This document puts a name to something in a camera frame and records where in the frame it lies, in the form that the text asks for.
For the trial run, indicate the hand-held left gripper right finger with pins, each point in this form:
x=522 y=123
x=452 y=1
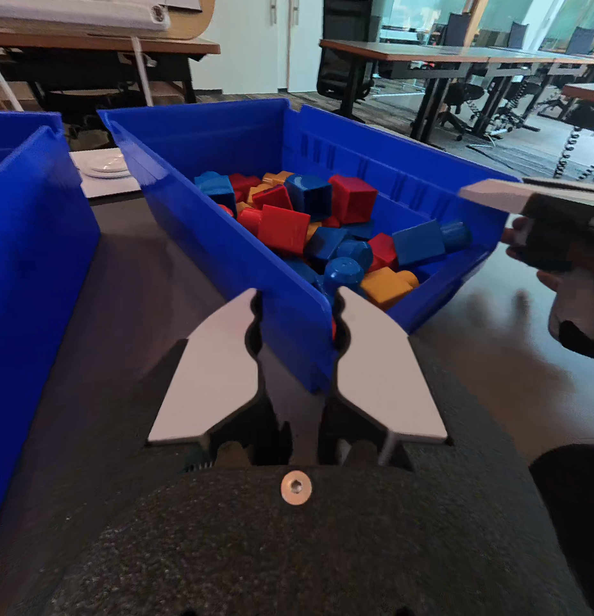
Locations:
x=388 y=385

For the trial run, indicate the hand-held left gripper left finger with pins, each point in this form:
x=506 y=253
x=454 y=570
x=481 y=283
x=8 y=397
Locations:
x=205 y=385

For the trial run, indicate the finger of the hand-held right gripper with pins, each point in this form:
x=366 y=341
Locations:
x=494 y=195

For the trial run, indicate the blue plastic bin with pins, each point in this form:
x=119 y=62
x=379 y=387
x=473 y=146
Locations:
x=220 y=250
x=37 y=288

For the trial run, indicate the grey office desk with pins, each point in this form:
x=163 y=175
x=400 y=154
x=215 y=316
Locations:
x=398 y=50
x=576 y=61
x=585 y=90
x=109 y=43
x=518 y=60

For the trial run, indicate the black office chair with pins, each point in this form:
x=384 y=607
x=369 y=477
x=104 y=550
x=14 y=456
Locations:
x=517 y=34
x=458 y=29
x=85 y=101
x=582 y=41
x=340 y=24

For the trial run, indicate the black cushion pad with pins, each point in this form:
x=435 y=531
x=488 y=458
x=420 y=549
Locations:
x=576 y=505

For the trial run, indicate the white poster stand base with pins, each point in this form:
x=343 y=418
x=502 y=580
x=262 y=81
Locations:
x=104 y=185

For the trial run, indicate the white door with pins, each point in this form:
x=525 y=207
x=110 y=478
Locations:
x=306 y=53
x=244 y=48

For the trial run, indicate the instruction poster board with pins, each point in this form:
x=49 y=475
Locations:
x=85 y=9

